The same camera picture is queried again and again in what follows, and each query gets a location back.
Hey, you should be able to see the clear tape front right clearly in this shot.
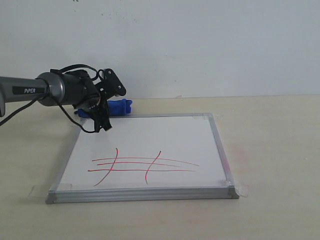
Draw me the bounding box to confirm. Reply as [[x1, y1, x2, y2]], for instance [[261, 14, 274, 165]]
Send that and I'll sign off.
[[222, 180, 249, 199]]

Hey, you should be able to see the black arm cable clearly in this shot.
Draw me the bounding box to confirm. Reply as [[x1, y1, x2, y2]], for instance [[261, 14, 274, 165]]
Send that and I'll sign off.
[[0, 64, 106, 134]]

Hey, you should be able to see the clear tape back left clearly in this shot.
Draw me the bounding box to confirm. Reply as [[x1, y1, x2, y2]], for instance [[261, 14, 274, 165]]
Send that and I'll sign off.
[[68, 118, 87, 127]]

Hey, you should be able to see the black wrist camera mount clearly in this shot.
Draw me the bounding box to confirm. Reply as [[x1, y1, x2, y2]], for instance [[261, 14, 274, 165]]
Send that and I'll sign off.
[[95, 68, 127, 100]]

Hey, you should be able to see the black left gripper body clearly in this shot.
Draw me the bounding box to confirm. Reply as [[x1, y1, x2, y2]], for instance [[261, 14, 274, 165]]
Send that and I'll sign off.
[[82, 92, 109, 120]]

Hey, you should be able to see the white board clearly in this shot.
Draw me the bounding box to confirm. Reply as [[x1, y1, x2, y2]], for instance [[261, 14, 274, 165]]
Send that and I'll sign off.
[[46, 113, 234, 204]]

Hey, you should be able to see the clear tape back right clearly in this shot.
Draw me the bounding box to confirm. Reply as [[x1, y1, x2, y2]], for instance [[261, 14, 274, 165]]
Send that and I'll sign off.
[[192, 112, 224, 121]]

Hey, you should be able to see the blue cloth eraser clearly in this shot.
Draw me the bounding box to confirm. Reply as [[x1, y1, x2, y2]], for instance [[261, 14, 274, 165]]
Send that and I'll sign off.
[[74, 98, 133, 118]]

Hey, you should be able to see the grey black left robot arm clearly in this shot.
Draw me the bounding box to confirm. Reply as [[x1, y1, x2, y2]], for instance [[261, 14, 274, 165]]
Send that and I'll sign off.
[[0, 69, 112, 134]]

